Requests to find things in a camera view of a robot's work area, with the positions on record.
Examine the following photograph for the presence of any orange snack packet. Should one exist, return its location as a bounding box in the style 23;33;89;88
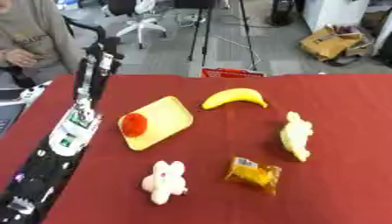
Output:
223;156;284;197

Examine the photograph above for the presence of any red round toy fruit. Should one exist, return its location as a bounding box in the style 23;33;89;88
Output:
121;112;151;138

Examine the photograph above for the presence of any person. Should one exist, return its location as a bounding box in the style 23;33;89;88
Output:
0;0;86;77

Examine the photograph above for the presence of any white cabinet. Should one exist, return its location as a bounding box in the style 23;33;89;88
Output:
301;0;371;32

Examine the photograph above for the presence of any tan cardboard box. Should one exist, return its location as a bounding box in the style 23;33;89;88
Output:
298;25;375;63

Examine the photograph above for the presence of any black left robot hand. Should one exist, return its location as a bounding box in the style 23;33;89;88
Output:
72;27;126;102

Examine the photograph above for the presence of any black tripod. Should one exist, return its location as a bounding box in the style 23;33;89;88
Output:
186;0;259;72

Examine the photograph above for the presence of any cream soft toy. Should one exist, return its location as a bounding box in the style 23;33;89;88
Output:
278;110;316;163

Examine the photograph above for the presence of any red box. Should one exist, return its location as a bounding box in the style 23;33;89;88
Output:
200;67;269;79

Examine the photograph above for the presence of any white pink flower soft toy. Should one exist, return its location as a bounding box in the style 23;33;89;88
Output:
139;159;190;206

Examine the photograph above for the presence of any white office chair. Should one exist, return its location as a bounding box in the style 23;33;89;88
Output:
99;0;169;50

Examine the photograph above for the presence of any laptop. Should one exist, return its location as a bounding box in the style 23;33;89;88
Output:
0;100;28;138

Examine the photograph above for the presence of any yellow toy banana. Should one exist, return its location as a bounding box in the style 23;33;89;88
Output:
200;87;270;110

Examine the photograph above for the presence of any yellow rectangular tray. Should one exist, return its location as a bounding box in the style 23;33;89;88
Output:
116;95;196;151

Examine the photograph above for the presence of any white game controller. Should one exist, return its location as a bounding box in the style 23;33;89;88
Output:
18;80;54;107

